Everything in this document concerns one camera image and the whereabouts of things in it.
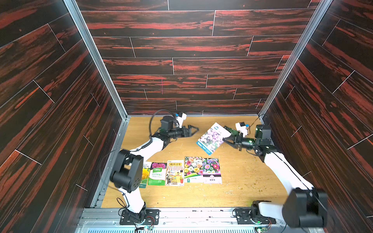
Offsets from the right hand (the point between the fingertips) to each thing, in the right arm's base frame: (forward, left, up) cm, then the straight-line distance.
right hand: (224, 138), depth 78 cm
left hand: (+6, +16, -2) cm, 17 cm away
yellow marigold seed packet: (-11, +47, -23) cm, 53 cm away
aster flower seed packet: (-9, +5, -23) cm, 25 cm away
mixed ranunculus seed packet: (-9, +16, -23) cm, 29 cm away
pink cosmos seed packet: (-1, +6, 0) cm, 7 cm away
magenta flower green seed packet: (-13, +39, -22) cm, 46 cm away
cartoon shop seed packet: (-13, +28, -22) cm, 38 cm away
